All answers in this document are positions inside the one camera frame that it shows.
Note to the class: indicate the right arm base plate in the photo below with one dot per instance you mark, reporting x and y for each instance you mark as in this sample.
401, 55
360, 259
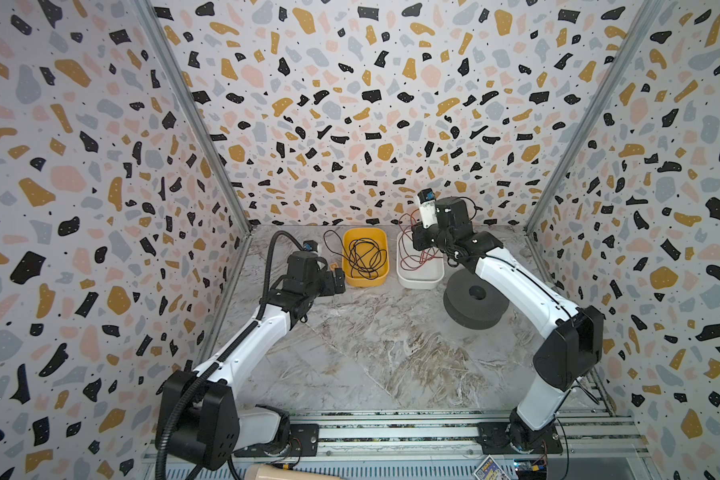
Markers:
505, 438

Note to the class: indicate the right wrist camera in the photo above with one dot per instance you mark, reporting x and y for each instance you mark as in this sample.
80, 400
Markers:
427, 207

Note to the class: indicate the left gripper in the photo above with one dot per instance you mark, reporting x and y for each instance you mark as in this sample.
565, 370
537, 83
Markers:
328, 287

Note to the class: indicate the aluminium mounting rail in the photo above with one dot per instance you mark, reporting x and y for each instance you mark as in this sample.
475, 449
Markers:
462, 435

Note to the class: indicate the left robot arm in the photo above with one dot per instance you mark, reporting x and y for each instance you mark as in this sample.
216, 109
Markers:
199, 420

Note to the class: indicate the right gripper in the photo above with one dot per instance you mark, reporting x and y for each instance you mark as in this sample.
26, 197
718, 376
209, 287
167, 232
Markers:
420, 237

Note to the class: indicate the yellow plastic bin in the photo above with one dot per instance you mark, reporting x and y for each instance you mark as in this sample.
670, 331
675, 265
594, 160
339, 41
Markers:
365, 257

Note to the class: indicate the colourful sticker card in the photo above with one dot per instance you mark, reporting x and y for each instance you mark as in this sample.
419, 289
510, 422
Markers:
490, 469

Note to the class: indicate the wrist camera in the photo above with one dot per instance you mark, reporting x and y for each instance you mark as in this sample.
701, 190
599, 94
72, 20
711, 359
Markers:
427, 207
310, 246

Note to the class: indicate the black cable spool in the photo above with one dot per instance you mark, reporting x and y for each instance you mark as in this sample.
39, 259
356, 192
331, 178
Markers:
472, 302

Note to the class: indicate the beige cylinder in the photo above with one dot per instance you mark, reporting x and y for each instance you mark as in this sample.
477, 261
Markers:
269, 472

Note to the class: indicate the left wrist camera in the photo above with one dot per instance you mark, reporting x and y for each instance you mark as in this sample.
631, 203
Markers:
310, 246

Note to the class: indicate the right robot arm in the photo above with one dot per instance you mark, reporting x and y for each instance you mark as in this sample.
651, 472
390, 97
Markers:
573, 335

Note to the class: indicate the white plastic bin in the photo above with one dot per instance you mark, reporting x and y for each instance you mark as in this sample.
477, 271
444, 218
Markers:
417, 270

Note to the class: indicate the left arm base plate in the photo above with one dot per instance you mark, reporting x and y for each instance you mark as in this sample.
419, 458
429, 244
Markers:
298, 440

